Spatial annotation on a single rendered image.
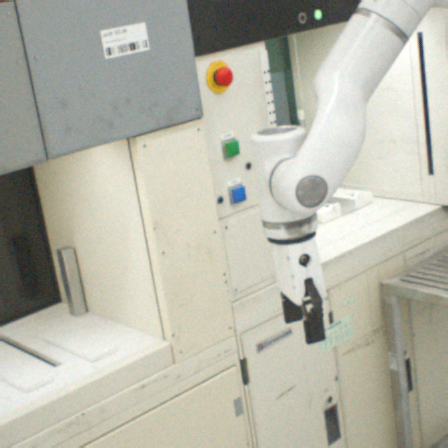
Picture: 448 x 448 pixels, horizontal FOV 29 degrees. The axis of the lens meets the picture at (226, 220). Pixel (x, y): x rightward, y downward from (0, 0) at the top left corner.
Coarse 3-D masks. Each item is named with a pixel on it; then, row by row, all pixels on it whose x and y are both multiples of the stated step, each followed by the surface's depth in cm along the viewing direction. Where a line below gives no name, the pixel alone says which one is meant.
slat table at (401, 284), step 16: (432, 256) 227; (400, 272) 219; (416, 272) 219; (432, 272) 216; (384, 288) 215; (400, 288) 211; (416, 288) 208; (432, 288) 206; (384, 304) 216; (432, 304) 205; (400, 320) 218; (400, 336) 218; (400, 352) 219; (400, 368) 220; (400, 384) 221; (400, 400) 222; (400, 416) 224; (400, 432) 226
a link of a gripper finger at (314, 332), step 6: (312, 312) 128; (312, 318) 129; (318, 318) 130; (306, 324) 131; (312, 324) 130; (318, 324) 130; (306, 330) 131; (312, 330) 130; (318, 330) 131; (324, 330) 132; (306, 336) 131; (312, 336) 131; (318, 336) 131; (324, 336) 132; (306, 342) 131; (312, 342) 132
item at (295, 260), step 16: (272, 240) 130; (288, 240) 129; (304, 240) 129; (288, 256) 129; (304, 256) 129; (288, 272) 130; (304, 272) 128; (320, 272) 129; (288, 288) 132; (304, 288) 129; (320, 288) 130
